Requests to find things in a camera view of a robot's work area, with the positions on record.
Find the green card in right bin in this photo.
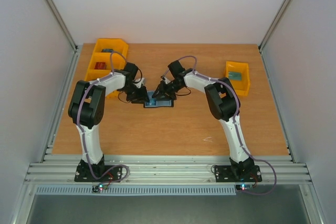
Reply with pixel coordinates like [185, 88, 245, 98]
[228, 71, 242, 81]

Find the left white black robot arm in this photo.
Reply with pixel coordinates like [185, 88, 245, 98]
[68, 62, 149, 181]

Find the black card holder wallet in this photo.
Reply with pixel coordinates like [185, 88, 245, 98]
[143, 99, 174, 109]

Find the left aluminium corner post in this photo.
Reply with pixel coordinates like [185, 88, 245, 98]
[45, 0, 78, 52]

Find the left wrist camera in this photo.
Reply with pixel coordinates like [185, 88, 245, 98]
[133, 77, 146, 89]

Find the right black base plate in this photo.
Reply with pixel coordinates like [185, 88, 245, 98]
[211, 165, 262, 183]

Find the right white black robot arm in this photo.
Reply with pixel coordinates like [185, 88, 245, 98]
[152, 60, 261, 182]

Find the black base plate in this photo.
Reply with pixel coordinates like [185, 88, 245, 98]
[211, 165, 262, 183]
[74, 163, 122, 183]

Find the left small circuit board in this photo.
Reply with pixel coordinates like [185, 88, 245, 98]
[92, 184, 109, 193]

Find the red card in bin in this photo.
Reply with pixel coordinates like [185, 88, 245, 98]
[94, 62, 107, 70]

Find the yellow bin far left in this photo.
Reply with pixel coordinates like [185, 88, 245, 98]
[93, 38, 129, 58]

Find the yellow bin right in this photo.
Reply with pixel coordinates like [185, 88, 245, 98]
[225, 61, 250, 97]

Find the right small circuit board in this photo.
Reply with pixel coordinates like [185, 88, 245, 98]
[236, 184, 255, 191]

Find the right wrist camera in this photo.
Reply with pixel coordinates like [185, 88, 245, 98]
[161, 69, 170, 83]

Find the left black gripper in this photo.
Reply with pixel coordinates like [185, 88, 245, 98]
[122, 83, 151, 104]

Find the yellow bin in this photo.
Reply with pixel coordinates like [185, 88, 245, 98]
[88, 52, 126, 72]
[93, 38, 129, 58]
[84, 69, 119, 99]
[225, 61, 250, 97]

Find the yellow bin middle left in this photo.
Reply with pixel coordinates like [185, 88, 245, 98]
[88, 52, 126, 72]

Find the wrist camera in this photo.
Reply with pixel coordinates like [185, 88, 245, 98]
[133, 77, 146, 89]
[161, 69, 170, 83]

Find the aluminium corner post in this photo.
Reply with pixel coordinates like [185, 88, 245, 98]
[45, 0, 78, 52]
[258, 0, 292, 53]

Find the yellow bin near left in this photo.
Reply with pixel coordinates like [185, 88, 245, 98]
[84, 69, 119, 99]

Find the grey slotted cable duct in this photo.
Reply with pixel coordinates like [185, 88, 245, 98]
[36, 185, 236, 196]

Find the aluminium rail frame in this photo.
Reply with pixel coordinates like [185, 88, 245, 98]
[24, 154, 312, 185]

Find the small circuit board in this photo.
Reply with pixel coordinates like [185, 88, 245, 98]
[92, 184, 109, 193]
[236, 184, 255, 191]

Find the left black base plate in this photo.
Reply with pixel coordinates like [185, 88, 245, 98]
[74, 163, 122, 183]

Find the right aluminium corner post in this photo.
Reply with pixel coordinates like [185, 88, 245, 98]
[258, 0, 292, 53]

